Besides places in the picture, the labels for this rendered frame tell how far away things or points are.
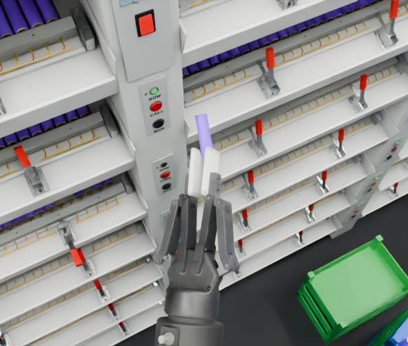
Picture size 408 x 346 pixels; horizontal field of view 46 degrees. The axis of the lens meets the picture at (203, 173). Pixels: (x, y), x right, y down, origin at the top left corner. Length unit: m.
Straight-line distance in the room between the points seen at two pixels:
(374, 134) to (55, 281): 0.90
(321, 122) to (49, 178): 0.61
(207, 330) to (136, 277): 0.72
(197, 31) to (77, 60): 0.17
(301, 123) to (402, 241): 1.07
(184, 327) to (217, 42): 0.39
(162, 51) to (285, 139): 0.50
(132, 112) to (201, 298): 0.28
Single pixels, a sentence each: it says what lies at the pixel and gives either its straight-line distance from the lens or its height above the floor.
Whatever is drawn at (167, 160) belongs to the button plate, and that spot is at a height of 1.05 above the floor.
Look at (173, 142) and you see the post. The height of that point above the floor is 1.10.
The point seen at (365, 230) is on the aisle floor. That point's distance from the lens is 2.05.
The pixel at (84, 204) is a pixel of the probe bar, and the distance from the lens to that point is 0.98.
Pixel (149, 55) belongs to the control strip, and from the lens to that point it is 0.65.
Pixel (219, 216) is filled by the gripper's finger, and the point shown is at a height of 1.18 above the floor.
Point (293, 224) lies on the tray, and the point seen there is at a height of 0.30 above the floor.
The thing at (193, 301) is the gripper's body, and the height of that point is 1.15.
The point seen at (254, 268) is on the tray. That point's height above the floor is 0.10.
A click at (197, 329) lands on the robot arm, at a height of 1.14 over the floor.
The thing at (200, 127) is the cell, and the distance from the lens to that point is 0.71.
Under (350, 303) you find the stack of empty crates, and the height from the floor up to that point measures 0.16.
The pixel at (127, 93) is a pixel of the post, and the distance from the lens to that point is 0.69.
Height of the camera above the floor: 1.78
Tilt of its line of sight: 59 degrees down
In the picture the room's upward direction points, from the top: straight up
